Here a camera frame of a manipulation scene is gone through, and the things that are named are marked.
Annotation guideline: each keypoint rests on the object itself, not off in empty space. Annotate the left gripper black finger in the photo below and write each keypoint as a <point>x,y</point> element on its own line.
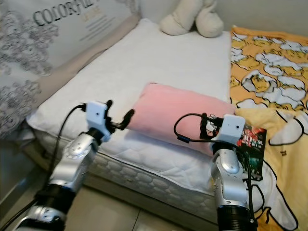
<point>109,107</point>
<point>126,119</point>

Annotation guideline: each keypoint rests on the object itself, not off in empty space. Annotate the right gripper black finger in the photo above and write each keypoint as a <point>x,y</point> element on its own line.
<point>204,125</point>

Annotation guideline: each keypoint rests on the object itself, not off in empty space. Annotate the pink pillow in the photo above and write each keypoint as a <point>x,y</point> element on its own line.
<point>173,108</point>

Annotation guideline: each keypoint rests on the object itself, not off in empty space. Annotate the dark book with red cover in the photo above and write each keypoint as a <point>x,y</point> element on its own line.
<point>255,144</point>

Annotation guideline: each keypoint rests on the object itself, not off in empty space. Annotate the yellow cartoon egg blanket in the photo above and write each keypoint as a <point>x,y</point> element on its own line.
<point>269,62</point>

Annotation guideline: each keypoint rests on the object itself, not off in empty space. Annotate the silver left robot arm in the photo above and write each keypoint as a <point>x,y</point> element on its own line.
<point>77,154</point>

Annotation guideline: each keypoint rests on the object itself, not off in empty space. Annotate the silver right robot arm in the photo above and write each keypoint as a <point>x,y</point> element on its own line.
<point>226,178</point>

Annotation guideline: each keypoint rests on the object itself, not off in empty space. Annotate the white quilted mattress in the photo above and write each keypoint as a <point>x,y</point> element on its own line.
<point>154,62</point>

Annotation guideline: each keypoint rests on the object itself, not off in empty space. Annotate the brown bed base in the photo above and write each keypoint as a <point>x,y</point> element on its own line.
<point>41,156</point>

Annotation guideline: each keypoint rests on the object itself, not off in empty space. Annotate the white floral print pillow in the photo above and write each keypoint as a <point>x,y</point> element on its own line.
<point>38,38</point>

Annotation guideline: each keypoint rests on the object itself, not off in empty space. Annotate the beige plush toy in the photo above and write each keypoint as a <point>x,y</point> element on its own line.
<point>183,21</point>

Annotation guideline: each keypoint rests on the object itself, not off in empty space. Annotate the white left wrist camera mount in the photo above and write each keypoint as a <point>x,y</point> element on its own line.
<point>97,115</point>

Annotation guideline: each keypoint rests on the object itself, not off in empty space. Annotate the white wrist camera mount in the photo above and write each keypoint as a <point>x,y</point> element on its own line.
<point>97,115</point>
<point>231,127</point>

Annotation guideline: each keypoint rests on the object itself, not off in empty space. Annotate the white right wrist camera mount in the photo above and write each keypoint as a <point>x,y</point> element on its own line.
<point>231,127</point>

